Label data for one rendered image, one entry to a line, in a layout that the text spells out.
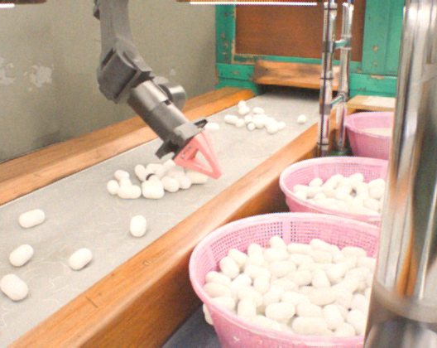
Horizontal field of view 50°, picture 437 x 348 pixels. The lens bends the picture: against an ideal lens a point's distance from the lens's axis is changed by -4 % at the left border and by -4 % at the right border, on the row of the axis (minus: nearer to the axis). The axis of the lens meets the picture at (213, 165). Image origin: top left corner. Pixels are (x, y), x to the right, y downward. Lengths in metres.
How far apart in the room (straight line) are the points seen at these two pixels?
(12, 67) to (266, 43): 1.97
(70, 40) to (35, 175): 2.47
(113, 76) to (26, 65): 2.46
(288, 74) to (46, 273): 1.10
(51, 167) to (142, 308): 0.45
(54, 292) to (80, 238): 0.13
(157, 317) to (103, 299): 0.08
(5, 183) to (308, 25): 1.05
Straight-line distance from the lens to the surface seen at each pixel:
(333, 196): 0.82
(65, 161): 0.93
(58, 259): 0.63
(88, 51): 3.20
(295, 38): 1.58
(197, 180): 0.83
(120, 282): 0.52
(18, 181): 0.86
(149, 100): 0.83
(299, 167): 0.86
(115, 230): 0.69
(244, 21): 1.64
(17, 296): 0.55
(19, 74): 3.26
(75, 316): 0.48
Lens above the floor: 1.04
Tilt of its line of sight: 19 degrees down
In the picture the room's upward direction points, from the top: straight up
